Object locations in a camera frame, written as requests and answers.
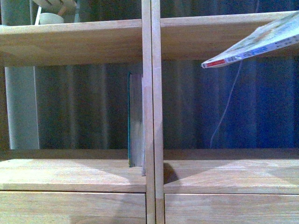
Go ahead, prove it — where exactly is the white paperback book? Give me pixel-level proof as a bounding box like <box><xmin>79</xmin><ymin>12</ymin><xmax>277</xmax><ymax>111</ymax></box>
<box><xmin>201</xmin><ymin>11</ymin><xmax>299</xmax><ymax>69</ymax></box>

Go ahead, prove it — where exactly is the teal upright book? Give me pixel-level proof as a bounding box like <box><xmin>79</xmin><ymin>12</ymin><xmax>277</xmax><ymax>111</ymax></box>
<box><xmin>127</xmin><ymin>72</ymin><xmax>146</xmax><ymax>176</ymax></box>

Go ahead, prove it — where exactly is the light wooden bookshelf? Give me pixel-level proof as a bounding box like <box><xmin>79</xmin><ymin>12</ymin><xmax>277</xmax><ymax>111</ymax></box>
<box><xmin>0</xmin><ymin>0</ymin><xmax>299</xmax><ymax>224</ymax></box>

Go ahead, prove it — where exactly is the dark blue curtain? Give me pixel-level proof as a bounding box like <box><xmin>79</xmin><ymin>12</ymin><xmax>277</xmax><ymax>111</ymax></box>
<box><xmin>35</xmin><ymin>0</ymin><xmax>299</xmax><ymax>150</ymax></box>

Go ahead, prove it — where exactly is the grey vertical pillar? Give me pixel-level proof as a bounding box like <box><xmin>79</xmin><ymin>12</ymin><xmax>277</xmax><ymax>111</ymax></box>
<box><xmin>5</xmin><ymin>67</ymin><xmax>40</xmax><ymax>150</ymax></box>

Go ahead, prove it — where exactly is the wooden disc ornament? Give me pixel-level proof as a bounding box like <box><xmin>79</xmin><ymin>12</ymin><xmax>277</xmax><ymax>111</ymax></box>
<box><xmin>33</xmin><ymin>0</ymin><xmax>77</xmax><ymax>16</ymax></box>

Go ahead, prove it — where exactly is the white round bowl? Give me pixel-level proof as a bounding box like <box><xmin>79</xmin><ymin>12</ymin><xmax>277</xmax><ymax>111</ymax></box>
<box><xmin>39</xmin><ymin>13</ymin><xmax>64</xmax><ymax>25</ymax></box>

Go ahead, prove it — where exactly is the thin grey hanging cable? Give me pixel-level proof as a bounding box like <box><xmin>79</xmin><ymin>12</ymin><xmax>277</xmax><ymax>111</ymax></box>
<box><xmin>209</xmin><ymin>62</ymin><xmax>242</xmax><ymax>148</ymax></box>

